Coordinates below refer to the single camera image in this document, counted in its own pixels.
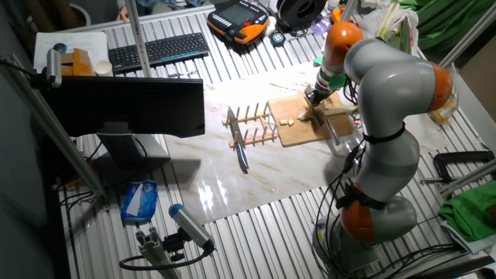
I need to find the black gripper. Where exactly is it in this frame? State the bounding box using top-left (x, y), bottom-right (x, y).
top-left (304, 79), bottom-right (333, 108)

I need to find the steel cleaver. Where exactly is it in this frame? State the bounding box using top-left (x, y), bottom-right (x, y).
top-left (303, 85), bottom-right (342, 147)

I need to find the bag of green scallions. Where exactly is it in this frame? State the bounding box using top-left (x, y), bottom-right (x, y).
top-left (358, 0), bottom-right (419, 55)

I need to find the bare person hand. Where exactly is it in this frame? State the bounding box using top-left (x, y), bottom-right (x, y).
top-left (115, 5), bottom-right (131, 23)

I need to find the wooden cutting board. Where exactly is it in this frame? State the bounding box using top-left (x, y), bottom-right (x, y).
top-left (267, 91), bottom-right (354, 148)

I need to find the purple plastic piece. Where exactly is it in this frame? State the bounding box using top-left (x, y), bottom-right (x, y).
top-left (309, 17), bottom-right (333, 38)

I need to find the wooden peg knife rack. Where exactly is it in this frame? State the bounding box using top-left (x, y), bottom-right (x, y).
top-left (222, 102), bottom-right (280, 150)

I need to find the white rounded object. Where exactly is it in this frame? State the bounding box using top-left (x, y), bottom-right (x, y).
top-left (264, 15), bottom-right (278, 38)

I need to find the black round spool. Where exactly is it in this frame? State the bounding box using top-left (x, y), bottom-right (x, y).
top-left (277, 0), bottom-right (329, 30)

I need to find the pointed steel kitchen knife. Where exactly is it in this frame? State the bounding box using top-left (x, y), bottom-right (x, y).
top-left (226, 107), bottom-right (250, 174)

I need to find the black orange teach pendant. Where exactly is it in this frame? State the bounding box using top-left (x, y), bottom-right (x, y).
top-left (206, 0), bottom-right (270, 44)

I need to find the white marble pattern mat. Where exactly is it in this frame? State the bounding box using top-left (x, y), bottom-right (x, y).
top-left (164, 64), bottom-right (464, 226)

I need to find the draped green cloth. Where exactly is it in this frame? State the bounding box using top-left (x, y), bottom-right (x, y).
top-left (394, 0), bottom-right (496, 53)

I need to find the black clamp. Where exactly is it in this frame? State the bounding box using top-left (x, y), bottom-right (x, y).
top-left (420, 150), bottom-right (496, 185)

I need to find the black keyboard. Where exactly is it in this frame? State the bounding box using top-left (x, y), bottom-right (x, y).
top-left (107, 32), bottom-right (210, 75)

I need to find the black computer monitor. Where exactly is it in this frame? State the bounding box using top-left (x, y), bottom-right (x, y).
top-left (40, 75), bottom-right (206, 171)

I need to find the folded green cloth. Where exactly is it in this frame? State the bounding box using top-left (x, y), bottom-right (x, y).
top-left (438, 181), bottom-right (496, 243)

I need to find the blue tissue pack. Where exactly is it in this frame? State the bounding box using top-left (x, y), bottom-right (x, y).
top-left (120, 180), bottom-right (159, 226)

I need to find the white paper cup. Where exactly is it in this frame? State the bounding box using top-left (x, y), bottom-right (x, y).
top-left (94, 60), bottom-right (114, 78)

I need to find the orange cardboard box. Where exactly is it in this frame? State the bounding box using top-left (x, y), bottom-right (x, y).
top-left (60, 48), bottom-right (95, 78)

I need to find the white paper sheet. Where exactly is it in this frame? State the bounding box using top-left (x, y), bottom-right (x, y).
top-left (33, 30), bottom-right (110, 74)

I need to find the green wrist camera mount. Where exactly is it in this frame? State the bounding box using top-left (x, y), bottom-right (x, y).
top-left (312, 56), bottom-right (348, 90)

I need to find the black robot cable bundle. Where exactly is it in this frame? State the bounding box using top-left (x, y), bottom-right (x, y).
top-left (313, 77), bottom-right (466, 279)

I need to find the slanted aluminium frame bar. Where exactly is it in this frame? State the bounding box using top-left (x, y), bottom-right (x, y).
top-left (439, 158), bottom-right (496, 197)
top-left (0, 53), bottom-right (108, 198)
top-left (437, 3), bottom-right (496, 71)

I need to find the silver camera with blue end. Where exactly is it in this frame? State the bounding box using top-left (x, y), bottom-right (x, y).
top-left (168, 203), bottom-right (216, 251)
top-left (46, 43), bottom-right (64, 88)

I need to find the upright aluminium post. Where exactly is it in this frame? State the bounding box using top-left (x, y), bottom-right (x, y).
top-left (124, 0), bottom-right (152, 78)

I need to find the short aluminium extrusion mount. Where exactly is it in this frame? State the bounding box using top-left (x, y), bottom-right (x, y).
top-left (135, 226), bottom-right (181, 279)

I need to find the black camera cable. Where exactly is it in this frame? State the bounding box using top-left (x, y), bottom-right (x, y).
top-left (119, 239), bottom-right (216, 271)

